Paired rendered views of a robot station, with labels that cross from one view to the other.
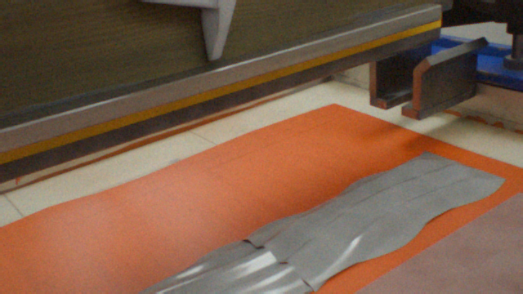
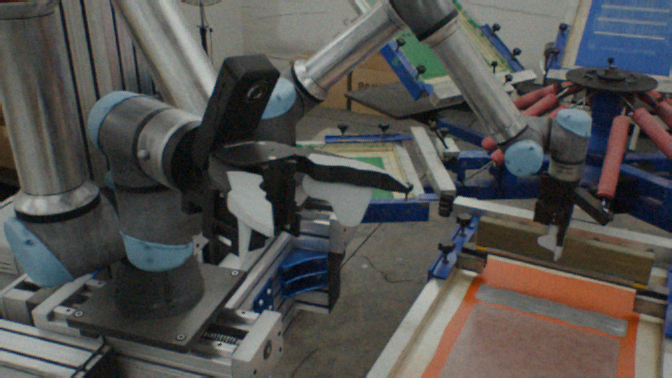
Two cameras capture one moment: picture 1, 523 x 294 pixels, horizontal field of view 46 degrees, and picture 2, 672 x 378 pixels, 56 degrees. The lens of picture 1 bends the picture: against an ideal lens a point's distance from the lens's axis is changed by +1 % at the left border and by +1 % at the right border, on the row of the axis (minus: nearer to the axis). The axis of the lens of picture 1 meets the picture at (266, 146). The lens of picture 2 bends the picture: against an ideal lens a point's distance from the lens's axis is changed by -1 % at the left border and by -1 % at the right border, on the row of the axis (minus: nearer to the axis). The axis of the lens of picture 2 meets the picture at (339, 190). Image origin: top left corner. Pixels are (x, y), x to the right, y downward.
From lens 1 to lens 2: 1.37 m
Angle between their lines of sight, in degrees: 55
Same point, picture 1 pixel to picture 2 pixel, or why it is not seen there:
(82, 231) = (530, 277)
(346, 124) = (629, 301)
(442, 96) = (645, 310)
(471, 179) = (616, 330)
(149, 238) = (538, 288)
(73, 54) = (526, 246)
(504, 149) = (645, 335)
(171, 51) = (546, 254)
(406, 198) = (594, 321)
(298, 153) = (600, 297)
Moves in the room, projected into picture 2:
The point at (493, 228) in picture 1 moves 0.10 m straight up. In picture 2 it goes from (597, 337) to (605, 302)
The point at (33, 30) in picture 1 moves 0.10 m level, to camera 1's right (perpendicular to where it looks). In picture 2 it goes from (521, 240) to (551, 259)
